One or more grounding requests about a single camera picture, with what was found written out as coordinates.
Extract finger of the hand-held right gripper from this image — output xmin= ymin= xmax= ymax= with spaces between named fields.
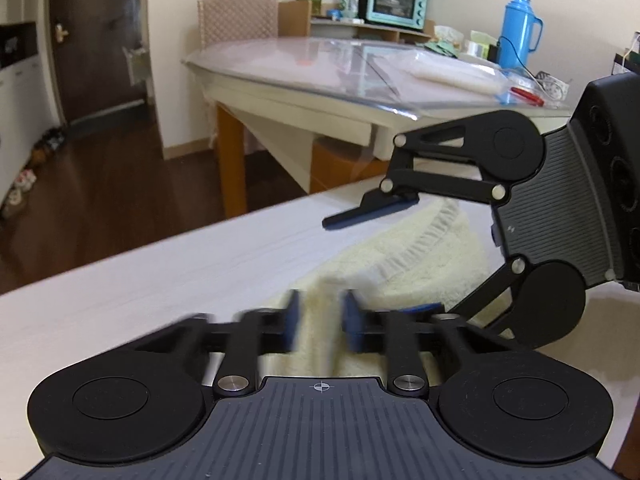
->
xmin=400 ymin=255 xmax=528 ymax=344
xmin=322 ymin=112 xmax=507 ymax=231

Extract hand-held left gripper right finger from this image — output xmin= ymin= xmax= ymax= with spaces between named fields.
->
xmin=341 ymin=290 xmax=507 ymax=397

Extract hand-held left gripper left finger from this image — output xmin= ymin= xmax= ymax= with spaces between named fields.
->
xmin=132 ymin=290 xmax=301 ymax=397

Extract cream terry towel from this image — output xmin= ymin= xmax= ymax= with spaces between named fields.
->
xmin=260 ymin=197 xmax=518 ymax=379

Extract red scissors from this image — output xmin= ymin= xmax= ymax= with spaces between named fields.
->
xmin=510 ymin=87 xmax=546 ymax=106

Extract dark paper bag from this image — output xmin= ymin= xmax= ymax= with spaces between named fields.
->
xmin=610 ymin=31 xmax=640 ymax=77

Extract clear bag with white cloth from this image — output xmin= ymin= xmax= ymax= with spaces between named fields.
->
xmin=400 ymin=52 xmax=509 ymax=96

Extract blue thermos flask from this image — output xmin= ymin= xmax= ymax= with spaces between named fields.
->
xmin=497 ymin=0 xmax=544 ymax=70

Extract wooden tabletop shelf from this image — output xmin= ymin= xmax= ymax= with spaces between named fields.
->
xmin=310 ymin=16 xmax=436 ymax=44

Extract green paper packet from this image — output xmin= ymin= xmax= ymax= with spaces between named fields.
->
xmin=425 ymin=25 xmax=469 ymax=59

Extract plain cardboard box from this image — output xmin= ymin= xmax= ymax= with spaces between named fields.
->
xmin=277 ymin=0 xmax=314 ymax=37

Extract teal toaster oven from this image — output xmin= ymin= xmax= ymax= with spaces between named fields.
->
xmin=346 ymin=0 xmax=429 ymax=26

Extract patterned back chair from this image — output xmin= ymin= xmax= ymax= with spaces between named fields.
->
xmin=197 ymin=0 xmax=279 ymax=50

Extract row of shoes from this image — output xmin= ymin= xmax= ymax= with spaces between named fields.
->
xmin=0 ymin=127 xmax=67 ymax=218

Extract dark wooden door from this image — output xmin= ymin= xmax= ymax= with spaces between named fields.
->
xmin=48 ymin=0 xmax=152 ymax=127

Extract white cabinet unit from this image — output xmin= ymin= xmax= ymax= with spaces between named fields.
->
xmin=0 ymin=0 xmax=52 ymax=206

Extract black cable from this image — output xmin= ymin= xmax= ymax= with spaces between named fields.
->
xmin=499 ymin=35 xmax=542 ymax=79

